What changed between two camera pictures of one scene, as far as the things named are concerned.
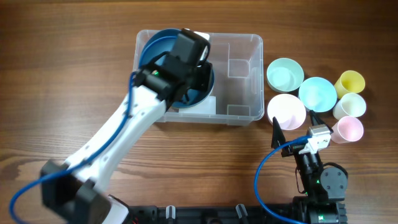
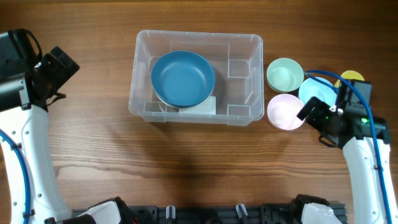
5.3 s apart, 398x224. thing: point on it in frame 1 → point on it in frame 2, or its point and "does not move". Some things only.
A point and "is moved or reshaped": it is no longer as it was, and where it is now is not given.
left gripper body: x=199 y=74 → x=57 y=73
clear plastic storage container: x=238 y=62 does not move
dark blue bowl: x=164 y=41 is moved or reshaped
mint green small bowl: x=284 y=75 does not move
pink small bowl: x=288 y=110 does not move
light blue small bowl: x=318 y=94 does not move
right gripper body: x=293 y=150 → x=322 y=118
